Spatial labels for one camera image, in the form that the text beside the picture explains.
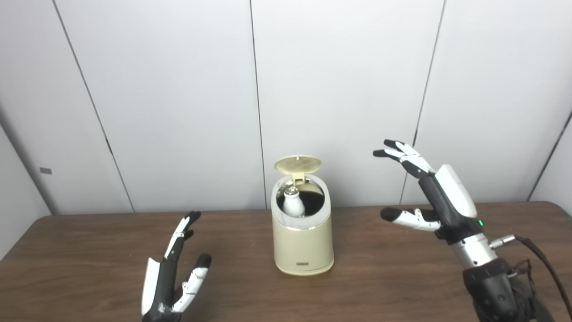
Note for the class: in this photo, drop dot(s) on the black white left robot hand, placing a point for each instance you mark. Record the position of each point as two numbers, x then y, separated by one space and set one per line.
163 286

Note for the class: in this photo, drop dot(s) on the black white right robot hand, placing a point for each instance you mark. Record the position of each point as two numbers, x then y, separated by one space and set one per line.
451 201

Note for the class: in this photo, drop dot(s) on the cream-colored round bin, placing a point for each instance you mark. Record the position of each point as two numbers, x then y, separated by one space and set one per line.
304 246

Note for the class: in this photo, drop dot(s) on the small white plastic bottle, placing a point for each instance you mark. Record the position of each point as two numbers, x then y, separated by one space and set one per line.
294 205

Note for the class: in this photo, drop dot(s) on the cream round bin lid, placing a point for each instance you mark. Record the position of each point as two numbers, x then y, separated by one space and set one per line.
298 163

